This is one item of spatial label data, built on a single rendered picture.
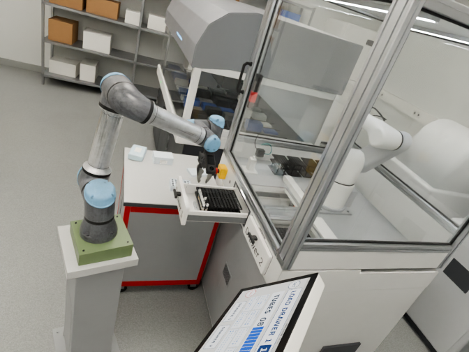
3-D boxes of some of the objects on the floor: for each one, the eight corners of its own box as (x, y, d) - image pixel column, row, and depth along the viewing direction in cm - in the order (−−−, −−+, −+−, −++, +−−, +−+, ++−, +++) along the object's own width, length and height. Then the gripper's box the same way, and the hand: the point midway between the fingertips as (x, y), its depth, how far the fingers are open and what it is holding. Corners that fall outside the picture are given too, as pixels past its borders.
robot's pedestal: (59, 383, 160) (64, 275, 124) (51, 331, 180) (54, 225, 145) (121, 360, 177) (142, 260, 142) (108, 315, 197) (123, 216, 162)
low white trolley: (109, 297, 208) (123, 201, 172) (113, 232, 257) (124, 147, 222) (197, 294, 229) (226, 208, 194) (185, 234, 279) (206, 157, 243)
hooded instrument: (156, 227, 276) (206, -4, 193) (146, 133, 425) (171, -20, 342) (280, 232, 321) (364, 46, 238) (232, 145, 470) (272, 12, 387)
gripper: (218, 142, 169) (209, 177, 179) (198, 140, 165) (190, 175, 175) (222, 150, 162) (213, 186, 172) (201, 147, 158) (192, 184, 168)
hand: (202, 181), depth 170 cm, fingers open, 3 cm apart
